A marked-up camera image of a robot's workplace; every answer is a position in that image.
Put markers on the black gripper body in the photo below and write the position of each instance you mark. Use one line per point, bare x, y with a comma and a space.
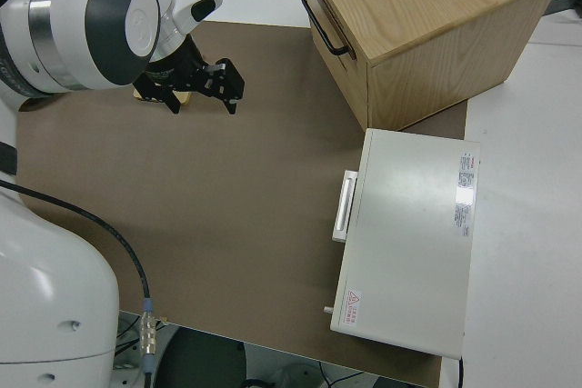
182, 70

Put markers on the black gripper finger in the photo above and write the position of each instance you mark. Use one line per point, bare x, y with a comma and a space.
157, 92
233, 86

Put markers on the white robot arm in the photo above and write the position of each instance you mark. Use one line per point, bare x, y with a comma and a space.
68, 20

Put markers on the wooden mug tree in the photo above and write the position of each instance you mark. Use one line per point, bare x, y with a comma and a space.
185, 98

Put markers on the brown table mat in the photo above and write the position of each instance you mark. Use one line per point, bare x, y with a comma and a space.
227, 179

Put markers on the wooden cabinet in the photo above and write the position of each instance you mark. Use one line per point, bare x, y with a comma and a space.
432, 20

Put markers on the white toaster oven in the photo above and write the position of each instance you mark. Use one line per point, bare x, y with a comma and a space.
409, 233

